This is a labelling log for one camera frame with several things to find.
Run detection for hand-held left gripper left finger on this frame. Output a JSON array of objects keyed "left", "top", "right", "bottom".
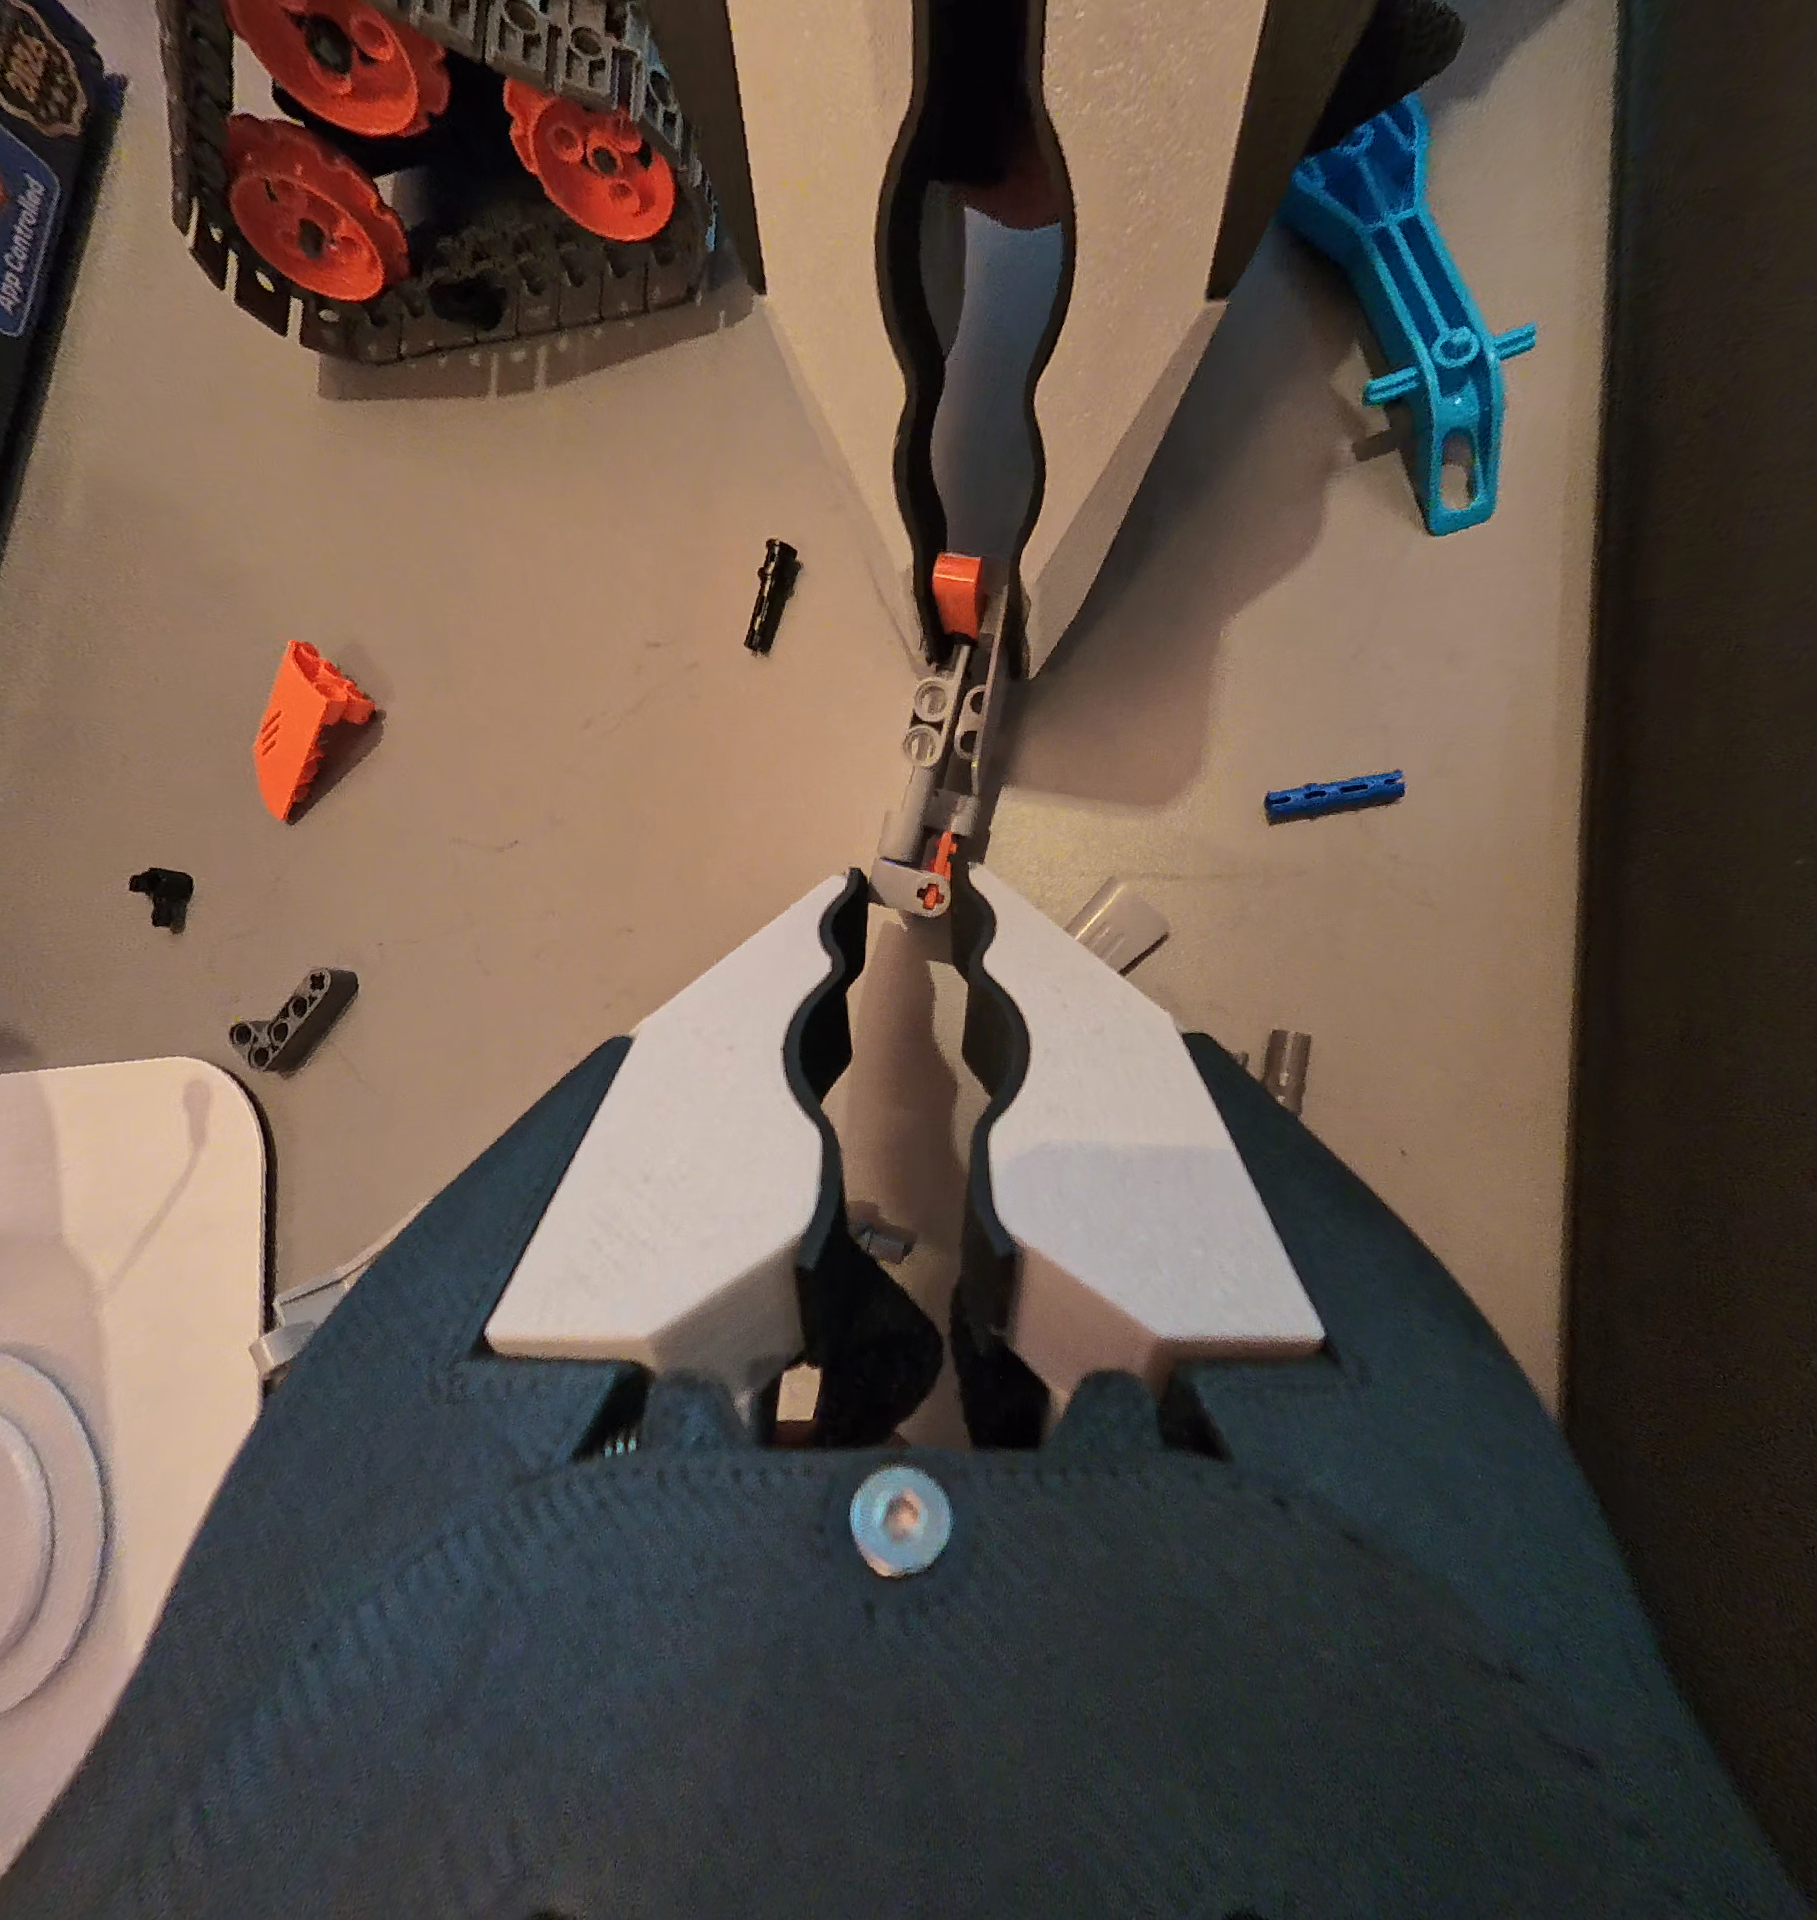
[{"left": 485, "top": 870, "right": 868, "bottom": 1442}]

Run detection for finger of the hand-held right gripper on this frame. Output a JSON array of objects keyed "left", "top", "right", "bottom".
[
  {"left": 1006, "top": 0, "right": 1271, "bottom": 681},
  {"left": 723, "top": 0, "right": 949, "bottom": 662}
]

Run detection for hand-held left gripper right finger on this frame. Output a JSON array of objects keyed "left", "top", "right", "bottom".
[{"left": 945, "top": 868, "right": 1327, "bottom": 1442}]

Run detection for grey cylinder assembly orange connector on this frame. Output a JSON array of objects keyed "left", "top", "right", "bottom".
[{"left": 886, "top": 547, "right": 1009, "bottom": 847}]

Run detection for turquoise plastic tool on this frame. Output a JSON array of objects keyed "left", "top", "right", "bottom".
[{"left": 1284, "top": 93, "right": 1538, "bottom": 537}]

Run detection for white curved panel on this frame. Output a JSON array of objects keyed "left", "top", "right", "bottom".
[{"left": 1063, "top": 883, "right": 1167, "bottom": 975}]

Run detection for toy tracked robot orange wheels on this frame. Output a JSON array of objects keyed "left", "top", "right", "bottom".
[{"left": 159, "top": 0, "right": 723, "bottom": 359}]

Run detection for light grey hinged panel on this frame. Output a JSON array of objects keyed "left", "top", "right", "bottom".
[{"left": 251, "top": 1254, "right": 369, "bottom": 1387}]

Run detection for dark grey angled beam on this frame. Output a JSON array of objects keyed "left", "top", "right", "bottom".
[{"left": 228, "top": 967, "right": 360, "bottom": 1076}]

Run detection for small black pin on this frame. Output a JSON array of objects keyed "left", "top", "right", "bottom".
[{"left": 741, "top": 532, "right": 803, "bottom": 657}]

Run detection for blue holed rod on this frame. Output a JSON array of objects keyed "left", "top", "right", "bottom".
[{"left": 1262, "top": 769, "right": 1410, "bottom": 826}]

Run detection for orange wedge panel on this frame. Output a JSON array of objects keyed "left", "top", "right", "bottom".
[{"left": 251, "top": 638, "right": 382, "bottom": 826}]

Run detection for dark textured mat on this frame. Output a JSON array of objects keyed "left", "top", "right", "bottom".
[{"left": 1559, "top": 0, "right": 1817, "bottom": 1920}]

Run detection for dark blue robot kit box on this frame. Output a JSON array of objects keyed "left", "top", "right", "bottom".
[{"left": 0, "top": 0, "right": 122, "bottom": 728}]

